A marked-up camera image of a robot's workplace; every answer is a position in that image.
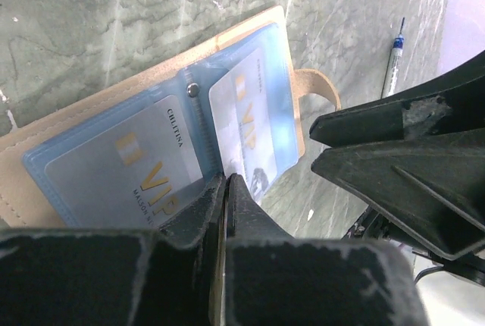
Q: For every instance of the silver Chlitina VIP card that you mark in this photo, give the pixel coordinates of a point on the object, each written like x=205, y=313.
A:
x=139, y=173

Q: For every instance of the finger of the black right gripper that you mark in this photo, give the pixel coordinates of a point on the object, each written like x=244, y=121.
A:
x=431, y=188
x=450, y=103

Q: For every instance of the silver magstripe card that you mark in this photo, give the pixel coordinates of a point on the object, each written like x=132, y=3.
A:
x=239, y=108

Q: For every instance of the white blue pen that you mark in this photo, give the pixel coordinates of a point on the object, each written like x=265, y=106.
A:
x=392, y=70

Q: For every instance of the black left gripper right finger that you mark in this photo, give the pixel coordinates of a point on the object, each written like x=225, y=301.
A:
x=275, y=279

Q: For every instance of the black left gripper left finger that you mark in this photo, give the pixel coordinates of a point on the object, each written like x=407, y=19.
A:
x=118, y=276

